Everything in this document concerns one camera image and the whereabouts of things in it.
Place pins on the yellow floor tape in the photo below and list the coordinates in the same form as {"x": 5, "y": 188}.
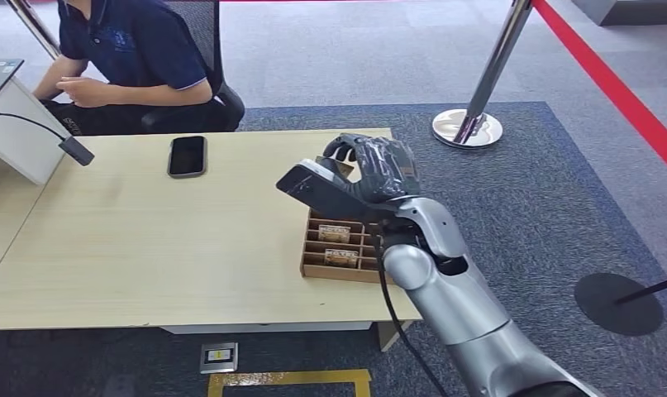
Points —
{"x": 289, "y": 377}

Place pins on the dark blue carpet mat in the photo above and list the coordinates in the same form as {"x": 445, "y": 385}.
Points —
{"x": 530, "y": 219}

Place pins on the black stanchion with round base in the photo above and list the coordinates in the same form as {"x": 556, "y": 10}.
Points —
{"x": 612, "y": 307}

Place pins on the gold printed card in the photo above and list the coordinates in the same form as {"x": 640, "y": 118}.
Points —
{"x": 334, "y": 234}
{"x": 341, "y": 258}
{"x": 341, "y": 167}

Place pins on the black smartphone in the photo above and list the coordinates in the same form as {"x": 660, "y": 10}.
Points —
{"x": 187, "y": 156}

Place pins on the steel floor socket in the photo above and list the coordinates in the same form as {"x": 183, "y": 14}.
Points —
{"x": 219, "y": 358}

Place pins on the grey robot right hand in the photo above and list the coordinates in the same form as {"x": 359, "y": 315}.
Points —
{"x": 385, "y": 170}

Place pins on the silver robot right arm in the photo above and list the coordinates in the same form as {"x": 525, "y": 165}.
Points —
{"x": 453, "y": 296}

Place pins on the chrome stanchion post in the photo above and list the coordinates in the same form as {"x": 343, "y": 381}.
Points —
{"x": 492, "y": 71}
{"x": 34, "y": 24}

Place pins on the red barrier belt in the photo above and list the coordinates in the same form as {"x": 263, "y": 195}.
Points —
{"x": 612, "y": 87}

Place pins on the person's left forearm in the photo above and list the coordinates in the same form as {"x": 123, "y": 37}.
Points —
{"x": 158, "y": 93}

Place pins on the person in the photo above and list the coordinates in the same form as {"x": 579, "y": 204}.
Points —
{"x": 136, "y": 49}

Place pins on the grey platform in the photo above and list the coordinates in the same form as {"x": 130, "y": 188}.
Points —
{"x": 629, "y": 11}

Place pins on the wooden card holder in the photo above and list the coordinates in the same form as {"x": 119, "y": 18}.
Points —
{"x": 333, "y": 272}

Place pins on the black mesh office chair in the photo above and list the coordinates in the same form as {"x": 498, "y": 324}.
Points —
{"x": 201, "y": 33}

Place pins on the person's left hand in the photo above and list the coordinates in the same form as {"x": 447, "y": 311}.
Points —
{"x": 86, "y": 92}

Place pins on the light wooden desk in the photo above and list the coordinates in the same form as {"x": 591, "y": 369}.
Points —
{"x": 4, "y": 219}
{"x": 174, "y": 246}

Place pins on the person's right forearm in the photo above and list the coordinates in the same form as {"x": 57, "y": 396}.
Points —
{"x": 56, "y": 79}

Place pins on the white laptop stand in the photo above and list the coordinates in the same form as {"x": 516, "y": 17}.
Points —
{"x": 21, "y": 137}

